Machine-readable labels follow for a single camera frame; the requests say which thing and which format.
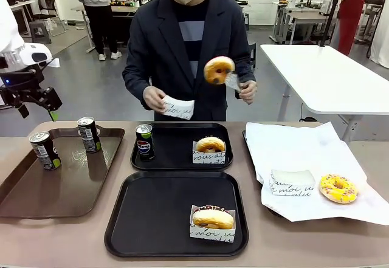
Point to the person's left hand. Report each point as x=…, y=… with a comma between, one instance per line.
x=248, y=91

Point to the black tripod pole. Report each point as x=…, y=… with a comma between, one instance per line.
x=331, y=12

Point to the tan glazed donut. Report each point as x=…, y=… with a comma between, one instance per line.
x=202, y=145

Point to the paper-covered black tray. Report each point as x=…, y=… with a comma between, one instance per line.
x=244, y=137

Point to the grey plastic stool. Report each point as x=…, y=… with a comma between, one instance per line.
x=252, y=52

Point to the yellow sprinkled donut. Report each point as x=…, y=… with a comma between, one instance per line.
x=338, y=189

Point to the grey step stool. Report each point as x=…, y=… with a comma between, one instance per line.
x=41, y=29

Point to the person's left forearm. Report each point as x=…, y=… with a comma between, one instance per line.
x=244, y=70

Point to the white paper sheet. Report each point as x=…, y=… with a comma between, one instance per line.
x=288, y=152

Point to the white-legged background desk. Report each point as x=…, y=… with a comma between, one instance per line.
x=304, y=15

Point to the black Pepsi soda can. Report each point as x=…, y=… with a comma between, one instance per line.
x=89, y=137
x=45, y=154
x=145, y=146

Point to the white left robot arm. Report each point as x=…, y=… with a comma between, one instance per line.
x=9, y=25

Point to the person in red apron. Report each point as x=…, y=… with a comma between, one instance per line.
x=351, y=12

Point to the white printed paper donut box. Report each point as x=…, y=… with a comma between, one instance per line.
x=179, y=108
x=212, y=236
x=291, y=186

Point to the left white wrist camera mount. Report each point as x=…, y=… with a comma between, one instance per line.
x=52, y=63

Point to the white side table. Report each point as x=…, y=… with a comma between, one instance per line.
x=319, y=73

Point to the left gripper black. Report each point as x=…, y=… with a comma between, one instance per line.
x=18, y=81

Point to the metal serving tongs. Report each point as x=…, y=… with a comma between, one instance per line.
x=233, y=81

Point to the person in dark blazer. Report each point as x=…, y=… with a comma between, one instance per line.
x=158, y=52

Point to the person in grey hoodie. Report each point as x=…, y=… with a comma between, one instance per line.
x=97, y=12

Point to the brown plastic tray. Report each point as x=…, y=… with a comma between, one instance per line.
x=73, y=189

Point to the person's right hand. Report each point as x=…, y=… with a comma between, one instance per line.
x=153, y=98

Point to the chocolate sprinkled donut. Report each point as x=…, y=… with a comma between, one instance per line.
x=212, y=217

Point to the smaller black plastic tray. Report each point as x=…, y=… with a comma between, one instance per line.
x=173, y=143

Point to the larger black plastic tray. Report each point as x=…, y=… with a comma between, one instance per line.
x=152, y=216

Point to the person's right forearm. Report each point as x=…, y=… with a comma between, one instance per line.
x=135, y=76

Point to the grey background desk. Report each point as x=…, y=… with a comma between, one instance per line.
x=79, y=8

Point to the black office chair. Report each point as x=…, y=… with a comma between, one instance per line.
x=45, y=6

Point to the orange donut with dark spots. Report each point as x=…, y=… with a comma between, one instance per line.
x=212, y=72

